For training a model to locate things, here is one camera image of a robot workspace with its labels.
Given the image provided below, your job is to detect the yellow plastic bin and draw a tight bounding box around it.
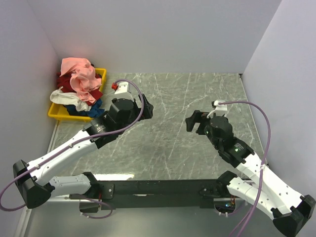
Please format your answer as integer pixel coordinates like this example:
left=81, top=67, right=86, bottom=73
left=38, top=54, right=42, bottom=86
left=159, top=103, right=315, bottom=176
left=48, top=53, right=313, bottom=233
left=48, top=68, right=107, bottom=122

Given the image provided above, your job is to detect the white t shirt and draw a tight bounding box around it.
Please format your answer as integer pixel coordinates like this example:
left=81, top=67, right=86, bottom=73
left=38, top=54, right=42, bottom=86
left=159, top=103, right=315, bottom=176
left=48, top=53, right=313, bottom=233
left=50, top=86, right=91, bottom=112

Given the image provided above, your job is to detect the pink t shirt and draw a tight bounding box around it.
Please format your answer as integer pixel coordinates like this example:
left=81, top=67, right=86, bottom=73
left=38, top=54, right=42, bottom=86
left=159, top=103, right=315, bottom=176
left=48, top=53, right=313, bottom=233
left=60, top=57, right=102, bottom=105

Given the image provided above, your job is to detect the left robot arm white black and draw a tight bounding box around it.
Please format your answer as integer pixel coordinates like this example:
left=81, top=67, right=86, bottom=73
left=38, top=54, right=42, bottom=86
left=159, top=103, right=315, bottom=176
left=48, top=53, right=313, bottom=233
left=13, top=94, right=154, bottom=209

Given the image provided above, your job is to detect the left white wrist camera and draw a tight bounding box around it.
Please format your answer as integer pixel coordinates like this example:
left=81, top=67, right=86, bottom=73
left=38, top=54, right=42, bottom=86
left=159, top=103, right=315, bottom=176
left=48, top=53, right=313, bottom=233
left=114, top=81, right=133, bottom=100

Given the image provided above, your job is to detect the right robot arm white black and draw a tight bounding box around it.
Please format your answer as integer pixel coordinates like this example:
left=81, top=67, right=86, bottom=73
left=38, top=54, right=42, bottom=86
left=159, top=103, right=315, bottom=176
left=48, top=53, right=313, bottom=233
left=185, top=110, right=316, bottom=237

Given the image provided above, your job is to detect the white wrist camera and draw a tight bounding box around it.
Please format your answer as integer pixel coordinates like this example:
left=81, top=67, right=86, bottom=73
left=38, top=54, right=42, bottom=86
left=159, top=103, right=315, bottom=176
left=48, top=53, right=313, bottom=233
left=212, top=100, right=228, bottom=116
left=114, top=81, right=133, bottom=100

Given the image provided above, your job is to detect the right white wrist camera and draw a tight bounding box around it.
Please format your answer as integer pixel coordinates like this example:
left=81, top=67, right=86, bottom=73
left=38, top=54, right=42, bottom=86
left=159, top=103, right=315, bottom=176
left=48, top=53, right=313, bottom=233
left=212, top=100, right=228, bottom=116

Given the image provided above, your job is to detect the blue t shirt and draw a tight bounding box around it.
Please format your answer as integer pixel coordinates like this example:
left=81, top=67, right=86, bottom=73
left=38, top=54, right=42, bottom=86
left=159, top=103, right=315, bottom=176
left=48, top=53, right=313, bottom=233
left=64, top=99, right=105, bottom=119

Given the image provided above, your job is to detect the black base beam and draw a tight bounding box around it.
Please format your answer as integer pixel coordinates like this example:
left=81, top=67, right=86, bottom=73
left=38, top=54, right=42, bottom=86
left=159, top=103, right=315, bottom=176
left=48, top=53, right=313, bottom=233
left=83, top=179, right=231, bottom=209

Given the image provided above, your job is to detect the red t shirt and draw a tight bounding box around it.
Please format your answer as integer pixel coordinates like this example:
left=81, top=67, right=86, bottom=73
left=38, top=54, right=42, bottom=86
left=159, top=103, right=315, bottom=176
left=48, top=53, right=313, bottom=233
left=57, top=73, right=103, bottom=105

